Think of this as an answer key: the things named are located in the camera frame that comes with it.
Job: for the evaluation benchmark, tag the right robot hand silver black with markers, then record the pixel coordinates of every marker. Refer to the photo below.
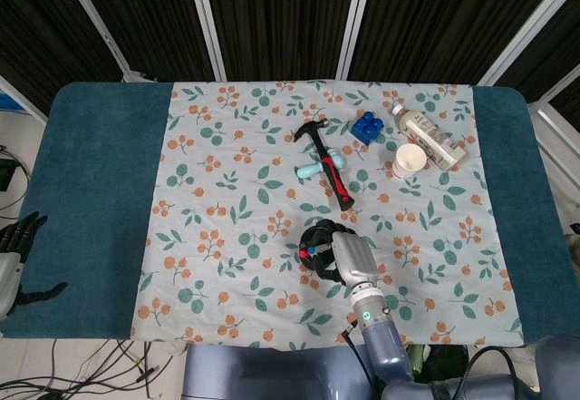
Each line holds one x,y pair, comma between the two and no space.
355,259

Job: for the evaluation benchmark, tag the teal table cover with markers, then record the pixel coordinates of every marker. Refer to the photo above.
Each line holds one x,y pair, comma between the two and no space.
95,191

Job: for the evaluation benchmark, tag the blue toy building block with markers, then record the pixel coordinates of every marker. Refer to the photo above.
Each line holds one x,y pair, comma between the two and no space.
366,128

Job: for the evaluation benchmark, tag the light blue toy dumbbell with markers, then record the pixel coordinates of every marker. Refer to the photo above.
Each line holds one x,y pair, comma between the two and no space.
308,171

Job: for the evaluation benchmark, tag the blue grey robot torso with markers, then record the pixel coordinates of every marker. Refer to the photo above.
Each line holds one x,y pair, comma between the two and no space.
272,373

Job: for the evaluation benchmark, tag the green leafy object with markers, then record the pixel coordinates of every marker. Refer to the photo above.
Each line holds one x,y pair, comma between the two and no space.
435,361

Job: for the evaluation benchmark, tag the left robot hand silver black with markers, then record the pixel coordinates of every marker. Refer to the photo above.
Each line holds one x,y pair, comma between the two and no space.
10,268

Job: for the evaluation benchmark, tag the plastic drink bottle beige label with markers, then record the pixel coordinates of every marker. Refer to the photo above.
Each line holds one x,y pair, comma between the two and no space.
428,134

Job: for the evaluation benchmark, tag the black red claw hammer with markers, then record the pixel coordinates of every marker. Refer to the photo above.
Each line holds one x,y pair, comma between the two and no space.
327,164

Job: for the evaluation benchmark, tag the white paper cup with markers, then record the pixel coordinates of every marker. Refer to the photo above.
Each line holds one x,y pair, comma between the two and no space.
408,160

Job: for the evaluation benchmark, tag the aluminium frame post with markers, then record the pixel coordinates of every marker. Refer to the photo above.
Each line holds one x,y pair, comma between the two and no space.
206,19
355,19
20,96
525,23
555,119
95,19

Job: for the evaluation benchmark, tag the black box device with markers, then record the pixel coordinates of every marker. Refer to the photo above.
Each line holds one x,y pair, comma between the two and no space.
5,175

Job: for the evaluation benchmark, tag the right robot arm blue grey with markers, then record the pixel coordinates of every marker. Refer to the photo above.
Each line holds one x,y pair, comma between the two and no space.
385,350

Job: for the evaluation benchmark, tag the floral print cloth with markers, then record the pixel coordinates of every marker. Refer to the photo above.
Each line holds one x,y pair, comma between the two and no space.
235,218

